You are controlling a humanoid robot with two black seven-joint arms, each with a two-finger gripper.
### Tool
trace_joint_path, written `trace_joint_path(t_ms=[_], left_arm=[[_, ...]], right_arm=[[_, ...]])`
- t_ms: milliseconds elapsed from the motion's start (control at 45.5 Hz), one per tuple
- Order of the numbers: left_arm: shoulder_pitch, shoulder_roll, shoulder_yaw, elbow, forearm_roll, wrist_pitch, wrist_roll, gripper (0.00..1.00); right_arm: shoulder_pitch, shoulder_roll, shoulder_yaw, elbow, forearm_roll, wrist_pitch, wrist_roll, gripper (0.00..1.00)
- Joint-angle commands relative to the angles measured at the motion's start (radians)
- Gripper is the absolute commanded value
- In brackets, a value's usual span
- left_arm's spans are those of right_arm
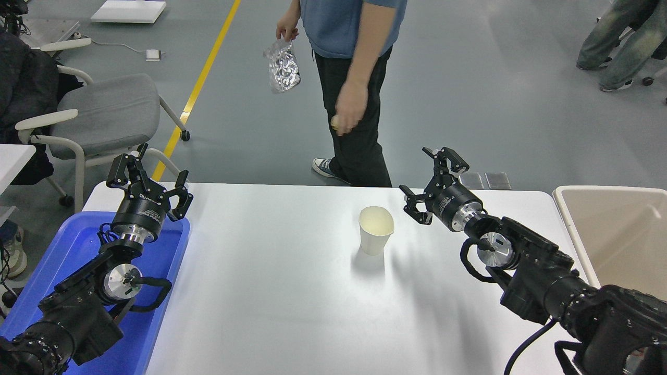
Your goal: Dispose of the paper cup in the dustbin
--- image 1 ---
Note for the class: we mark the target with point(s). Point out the metal floor plate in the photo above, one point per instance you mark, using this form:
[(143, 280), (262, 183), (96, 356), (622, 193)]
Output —
[(497, 180), (471, 180)]

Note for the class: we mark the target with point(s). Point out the person's right hand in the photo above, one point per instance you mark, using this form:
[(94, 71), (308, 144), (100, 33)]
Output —
[(287, 27)]

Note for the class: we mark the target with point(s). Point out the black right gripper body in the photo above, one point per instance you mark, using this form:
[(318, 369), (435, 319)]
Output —
[(451, 200)]

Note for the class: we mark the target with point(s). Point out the black chair caster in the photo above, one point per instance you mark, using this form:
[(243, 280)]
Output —
[(648, 80)]

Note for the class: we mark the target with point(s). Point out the blue plastic tray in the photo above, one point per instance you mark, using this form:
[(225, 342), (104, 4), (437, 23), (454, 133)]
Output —
[(156, 291)]

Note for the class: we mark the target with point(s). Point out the silver foil bag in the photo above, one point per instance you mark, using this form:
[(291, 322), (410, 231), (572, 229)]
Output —
[(283, 67)]

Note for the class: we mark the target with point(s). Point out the white side table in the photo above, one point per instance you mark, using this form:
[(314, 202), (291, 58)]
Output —
[(13, 161)]

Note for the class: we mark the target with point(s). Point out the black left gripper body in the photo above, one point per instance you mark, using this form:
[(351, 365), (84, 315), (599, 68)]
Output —
[(141, 208)]

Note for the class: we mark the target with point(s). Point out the person's left forearm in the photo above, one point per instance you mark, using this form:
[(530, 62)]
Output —
[(367, 47)]

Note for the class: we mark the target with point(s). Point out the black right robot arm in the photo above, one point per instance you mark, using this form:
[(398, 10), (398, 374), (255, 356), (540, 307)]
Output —
[(563, 291)]

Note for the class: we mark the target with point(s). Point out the large pale bin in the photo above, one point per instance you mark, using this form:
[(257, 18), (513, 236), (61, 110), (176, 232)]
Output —
[(615, 234)]

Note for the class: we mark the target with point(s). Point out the grey office chair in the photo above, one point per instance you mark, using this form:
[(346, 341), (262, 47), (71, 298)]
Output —
[(104, 114)]

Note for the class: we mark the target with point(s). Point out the tan snack piece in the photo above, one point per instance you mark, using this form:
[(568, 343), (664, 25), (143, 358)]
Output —
[(335, 123)]

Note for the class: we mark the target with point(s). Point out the person's right forearm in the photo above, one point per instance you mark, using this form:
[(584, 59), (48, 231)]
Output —
[(294, 8)]

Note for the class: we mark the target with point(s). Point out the white power adapter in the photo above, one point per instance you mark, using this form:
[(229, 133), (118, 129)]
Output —
[(153, 54)]

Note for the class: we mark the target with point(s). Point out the white paper cup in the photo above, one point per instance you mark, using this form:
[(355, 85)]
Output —
[(375, 237)]

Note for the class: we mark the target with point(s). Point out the black jacket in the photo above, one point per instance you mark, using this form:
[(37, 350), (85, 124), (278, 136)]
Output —
[(26, 94)]

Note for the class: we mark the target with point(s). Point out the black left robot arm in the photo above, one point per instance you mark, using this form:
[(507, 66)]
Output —
[(78, 312)]

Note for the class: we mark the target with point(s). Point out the person's left hand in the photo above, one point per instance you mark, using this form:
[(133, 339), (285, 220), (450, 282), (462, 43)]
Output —
[(350, 107)]

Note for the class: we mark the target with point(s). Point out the person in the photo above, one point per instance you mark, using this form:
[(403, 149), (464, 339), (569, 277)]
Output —
[(354, 151), (625, 47)]

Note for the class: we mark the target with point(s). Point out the white sneaker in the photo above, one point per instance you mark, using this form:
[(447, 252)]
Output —
[(15, 252)]

